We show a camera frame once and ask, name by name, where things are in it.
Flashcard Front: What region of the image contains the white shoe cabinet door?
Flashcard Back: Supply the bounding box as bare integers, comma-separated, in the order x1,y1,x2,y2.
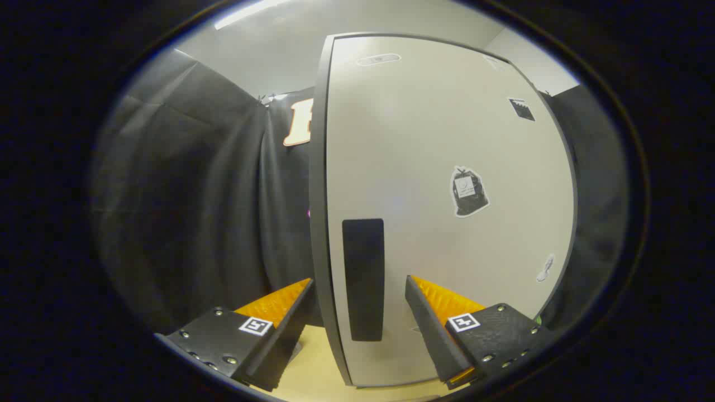
326,35,576,387

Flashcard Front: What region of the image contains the grey shoe cabinet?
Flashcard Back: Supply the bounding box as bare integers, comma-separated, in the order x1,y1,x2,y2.
309,32,579,387

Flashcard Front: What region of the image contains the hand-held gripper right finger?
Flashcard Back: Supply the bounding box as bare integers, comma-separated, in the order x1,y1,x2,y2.
405,275,552,390

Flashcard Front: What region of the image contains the black door handle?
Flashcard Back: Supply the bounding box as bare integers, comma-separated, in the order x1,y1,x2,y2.
342,218,385,342

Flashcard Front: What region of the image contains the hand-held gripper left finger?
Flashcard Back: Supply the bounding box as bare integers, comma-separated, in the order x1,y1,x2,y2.
155,278,314,393

